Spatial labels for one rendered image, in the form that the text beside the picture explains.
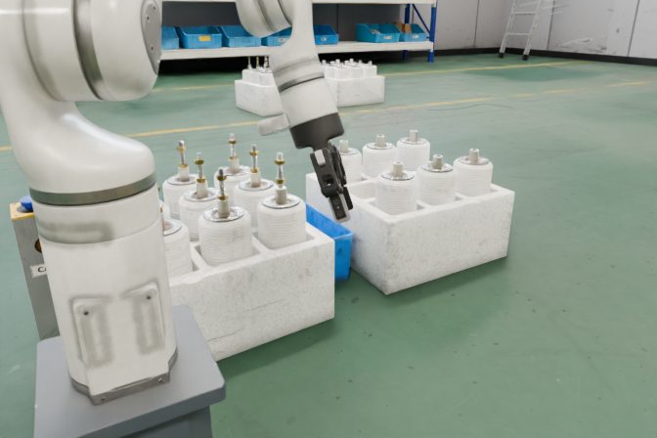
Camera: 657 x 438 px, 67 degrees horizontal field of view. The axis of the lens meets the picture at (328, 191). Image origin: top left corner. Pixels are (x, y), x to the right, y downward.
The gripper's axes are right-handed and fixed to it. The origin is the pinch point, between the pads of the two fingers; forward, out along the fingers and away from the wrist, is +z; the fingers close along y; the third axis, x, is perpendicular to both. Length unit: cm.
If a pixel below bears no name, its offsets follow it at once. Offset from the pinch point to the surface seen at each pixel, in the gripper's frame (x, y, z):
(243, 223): 19.6, 14.3, -1.5
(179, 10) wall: 158, 480, -199
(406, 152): -14, 70, -1
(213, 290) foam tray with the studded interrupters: 27.1, 9.0, 7.5
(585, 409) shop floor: -26, 6, 43
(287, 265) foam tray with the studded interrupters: 15.4, 17.6, 9.0
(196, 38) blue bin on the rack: 135, 424, -149
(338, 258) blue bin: 9.4, 39.9, 15.9
